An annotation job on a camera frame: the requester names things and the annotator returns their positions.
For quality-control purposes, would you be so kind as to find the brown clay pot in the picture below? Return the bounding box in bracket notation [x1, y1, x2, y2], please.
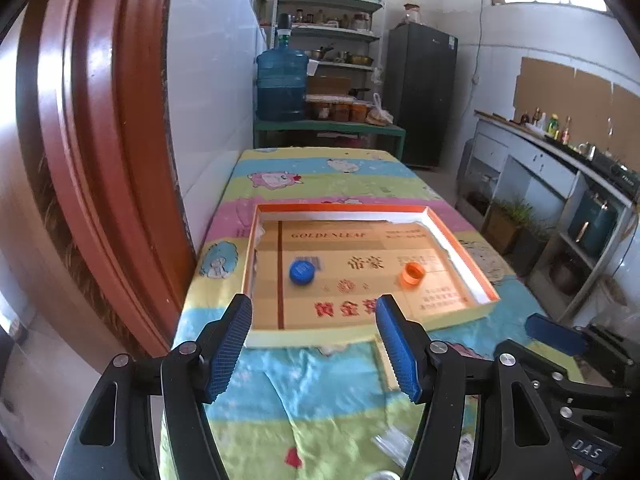
[550, 255, 583, 295]

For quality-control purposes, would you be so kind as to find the white plastic bag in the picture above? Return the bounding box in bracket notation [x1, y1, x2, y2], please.
[367, 92, 396, 126]

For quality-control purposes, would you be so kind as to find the black refrigerator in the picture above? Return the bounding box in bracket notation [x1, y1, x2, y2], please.
[384, 24, 459, 170]

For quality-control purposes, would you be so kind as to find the water jug pump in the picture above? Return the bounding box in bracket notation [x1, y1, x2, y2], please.
[277, 13, 294, 51]

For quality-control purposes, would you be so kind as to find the metal shelf rack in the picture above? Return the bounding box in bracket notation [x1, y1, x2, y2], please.
[274, 0, 386, 106]

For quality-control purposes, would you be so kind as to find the white kitchen counter cabinet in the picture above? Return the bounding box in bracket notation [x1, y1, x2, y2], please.
[467, 112, 640, 326]

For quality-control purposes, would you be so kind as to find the orange bottle cap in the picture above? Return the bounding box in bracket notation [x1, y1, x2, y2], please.
[400, 262, 426, 289]

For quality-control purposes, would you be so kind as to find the red-brown wooden door frame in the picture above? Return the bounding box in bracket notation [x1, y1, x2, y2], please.
[0, 0, 198, 361]

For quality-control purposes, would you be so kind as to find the clear plastic wrapper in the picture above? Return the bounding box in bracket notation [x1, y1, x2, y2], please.
[372, 427, 416, 467]

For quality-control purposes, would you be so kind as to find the green table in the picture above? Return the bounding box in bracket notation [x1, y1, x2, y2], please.
[253, 119, 407, 161]

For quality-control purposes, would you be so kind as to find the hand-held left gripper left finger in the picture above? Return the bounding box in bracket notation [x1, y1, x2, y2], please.
[52, 292, 253, 480]

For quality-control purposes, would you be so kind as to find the blue bottle cap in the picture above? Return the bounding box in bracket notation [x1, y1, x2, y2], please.
[289, 258, 317, 286]

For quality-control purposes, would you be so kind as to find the wall cable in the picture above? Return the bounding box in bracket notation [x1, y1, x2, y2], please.
[472, 0, 487, 111]

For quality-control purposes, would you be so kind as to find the black gas stove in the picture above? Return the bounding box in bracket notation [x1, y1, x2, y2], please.
[592, 152, 640, 196]

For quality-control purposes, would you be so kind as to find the dark teal pot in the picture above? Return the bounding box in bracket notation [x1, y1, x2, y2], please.
[570, 190, 618, 256]

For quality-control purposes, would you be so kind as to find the orange-rimmed shallow cardboard box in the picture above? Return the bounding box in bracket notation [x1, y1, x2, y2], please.
[241, 203, 501, 348]

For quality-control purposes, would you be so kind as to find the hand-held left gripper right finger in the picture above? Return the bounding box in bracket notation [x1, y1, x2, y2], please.
[375, 294, 576, 480]

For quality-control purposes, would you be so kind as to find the printed cartoon blanket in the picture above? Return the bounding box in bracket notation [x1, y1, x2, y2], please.
[160, 147, 586, 480]

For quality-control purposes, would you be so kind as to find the blue water jug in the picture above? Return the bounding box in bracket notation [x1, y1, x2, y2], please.
[256, 49, 310, 122]

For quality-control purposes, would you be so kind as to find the crate of green plants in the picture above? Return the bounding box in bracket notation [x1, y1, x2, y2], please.
[482, 199, 533, 256]

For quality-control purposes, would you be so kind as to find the brown cardboard box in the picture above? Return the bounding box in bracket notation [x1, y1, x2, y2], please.
[307, 76, 352, 97]

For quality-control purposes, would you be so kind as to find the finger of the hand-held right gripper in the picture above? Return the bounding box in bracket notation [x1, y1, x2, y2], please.
[494, 339, 627, 402]
[526, 312, 636, 388]

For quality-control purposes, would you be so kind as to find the cardboard wall panel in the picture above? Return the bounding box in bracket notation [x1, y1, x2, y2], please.
[514, 56, 640, 133]

